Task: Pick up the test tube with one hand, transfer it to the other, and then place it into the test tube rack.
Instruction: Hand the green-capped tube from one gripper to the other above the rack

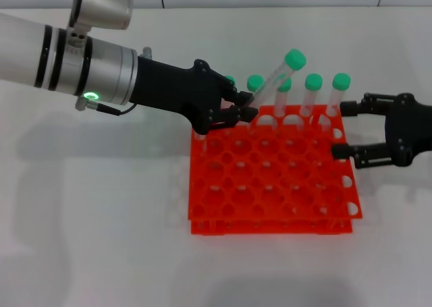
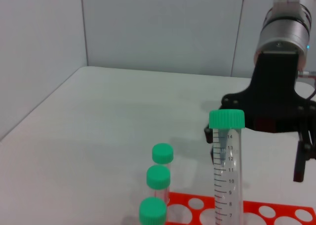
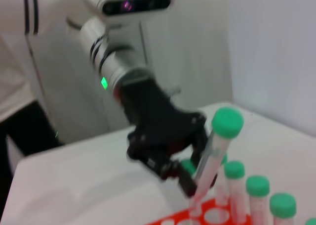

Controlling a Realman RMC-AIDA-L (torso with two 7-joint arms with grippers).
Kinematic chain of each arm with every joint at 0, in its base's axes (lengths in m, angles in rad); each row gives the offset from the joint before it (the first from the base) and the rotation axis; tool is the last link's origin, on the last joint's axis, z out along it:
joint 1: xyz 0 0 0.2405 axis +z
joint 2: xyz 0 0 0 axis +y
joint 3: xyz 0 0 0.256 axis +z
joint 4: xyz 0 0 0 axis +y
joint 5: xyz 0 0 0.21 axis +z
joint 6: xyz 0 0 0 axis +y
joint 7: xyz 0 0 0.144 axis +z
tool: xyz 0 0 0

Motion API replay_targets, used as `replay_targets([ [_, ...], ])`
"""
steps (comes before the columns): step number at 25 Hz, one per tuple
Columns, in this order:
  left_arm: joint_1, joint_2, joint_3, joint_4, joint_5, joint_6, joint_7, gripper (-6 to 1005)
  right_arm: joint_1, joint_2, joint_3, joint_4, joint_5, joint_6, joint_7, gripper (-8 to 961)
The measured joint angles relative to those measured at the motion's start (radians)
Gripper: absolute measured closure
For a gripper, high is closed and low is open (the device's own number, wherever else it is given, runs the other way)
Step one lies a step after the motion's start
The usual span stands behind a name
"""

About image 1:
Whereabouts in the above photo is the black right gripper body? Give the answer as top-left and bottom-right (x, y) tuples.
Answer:
(383, 92), (432, 168)

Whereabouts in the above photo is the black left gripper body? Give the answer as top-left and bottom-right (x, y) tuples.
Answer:
(130, 55), (234, 136)

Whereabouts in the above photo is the orange test tube rack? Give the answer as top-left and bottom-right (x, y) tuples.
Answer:
(187, 104), (365, 236)

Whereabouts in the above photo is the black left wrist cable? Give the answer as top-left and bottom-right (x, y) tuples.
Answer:
(84, 100), (138, 117)

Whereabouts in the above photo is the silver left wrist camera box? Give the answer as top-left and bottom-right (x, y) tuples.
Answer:
(68, 0), (133, 32)

